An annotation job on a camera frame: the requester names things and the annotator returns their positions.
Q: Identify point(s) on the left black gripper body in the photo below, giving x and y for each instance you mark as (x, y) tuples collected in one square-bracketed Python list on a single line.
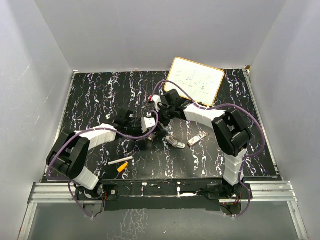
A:
[(135, 129)]

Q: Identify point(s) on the orange marker cap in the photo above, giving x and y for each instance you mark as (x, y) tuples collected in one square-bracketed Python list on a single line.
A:
[(122, 167)]

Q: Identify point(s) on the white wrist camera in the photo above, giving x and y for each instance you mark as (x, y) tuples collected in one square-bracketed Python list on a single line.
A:
[(157, 100), (147, 123)]

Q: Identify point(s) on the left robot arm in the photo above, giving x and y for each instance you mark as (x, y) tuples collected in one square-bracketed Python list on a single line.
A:
[(68, 155)]

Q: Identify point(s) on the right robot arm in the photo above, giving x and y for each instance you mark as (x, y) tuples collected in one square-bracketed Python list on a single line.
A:
[(230, 131)]

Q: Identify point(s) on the small whiteboard with wooden frame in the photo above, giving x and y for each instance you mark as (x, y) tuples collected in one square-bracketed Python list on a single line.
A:
[(194, 80)]

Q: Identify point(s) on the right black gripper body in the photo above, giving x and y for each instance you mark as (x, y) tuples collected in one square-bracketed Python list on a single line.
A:
[(165, 115)]

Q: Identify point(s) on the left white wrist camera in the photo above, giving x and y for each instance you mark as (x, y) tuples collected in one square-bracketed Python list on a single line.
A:
[(147, 123)]

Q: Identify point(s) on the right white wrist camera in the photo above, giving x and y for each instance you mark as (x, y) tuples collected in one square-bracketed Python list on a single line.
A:
[(157, 100)]

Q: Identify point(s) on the aluminium rail frame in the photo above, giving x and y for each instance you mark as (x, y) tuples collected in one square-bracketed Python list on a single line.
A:
[(174, 209)]

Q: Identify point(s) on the white marker pen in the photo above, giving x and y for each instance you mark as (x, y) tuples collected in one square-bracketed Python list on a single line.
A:
[(120, 160)]

